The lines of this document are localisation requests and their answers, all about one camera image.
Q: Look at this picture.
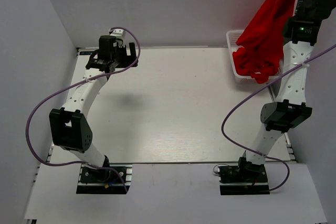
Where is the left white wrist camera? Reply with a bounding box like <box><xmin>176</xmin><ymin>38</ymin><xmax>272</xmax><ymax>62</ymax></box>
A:
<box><xmin>109</xmin><ymin>28</ymin><xmax>125</xmax><ymax>41</ymax></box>

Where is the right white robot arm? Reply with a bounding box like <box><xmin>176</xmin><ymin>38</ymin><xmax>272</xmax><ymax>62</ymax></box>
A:
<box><xmin>235</xmin><ymin>0</ymin><xmax>335</xmax><ymax>182</ymax></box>

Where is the black table label sticker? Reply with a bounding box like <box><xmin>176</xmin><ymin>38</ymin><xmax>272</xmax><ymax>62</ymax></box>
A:
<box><xmin>79</xmin><ymin>51</ymin><xmax>93</xmax><ymax>56</ymax></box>

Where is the red t shirt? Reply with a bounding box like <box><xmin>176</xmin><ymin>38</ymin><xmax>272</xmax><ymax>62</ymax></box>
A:
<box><xmin>235</xmin><ymin>0</ymin><xmax>302</xmax><ymax>67</ymax></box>

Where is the red t shirts pile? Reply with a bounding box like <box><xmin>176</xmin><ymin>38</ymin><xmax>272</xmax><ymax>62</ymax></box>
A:
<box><xmin>233</xmin><ymin>47</ymin><xmax>283</xmax><ymax>84</ymax></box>

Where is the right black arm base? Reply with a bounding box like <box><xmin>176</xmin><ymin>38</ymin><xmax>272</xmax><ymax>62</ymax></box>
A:
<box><xmin>213</xmin><ymin>164</ymin><xmax>270</xmax><ymax>196</ymax></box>

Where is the white plastic basket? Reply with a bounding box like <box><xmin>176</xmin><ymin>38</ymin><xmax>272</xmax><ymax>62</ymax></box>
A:
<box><xmin>226</xmin><ymin>29</ymin><xmax>283</xmax><ymax>85</ymax></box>

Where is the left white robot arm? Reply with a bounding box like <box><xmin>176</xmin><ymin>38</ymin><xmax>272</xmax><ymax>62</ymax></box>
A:
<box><xmin>49</xmin><ymin>29</ymin><xmax>137</xmax><ymax>182</ymax></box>

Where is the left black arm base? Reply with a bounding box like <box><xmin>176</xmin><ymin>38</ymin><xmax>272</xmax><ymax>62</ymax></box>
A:
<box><xmin>76</xmin><ymin>164</ymin><xmax>133</xmax><ymax>195</ymax></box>

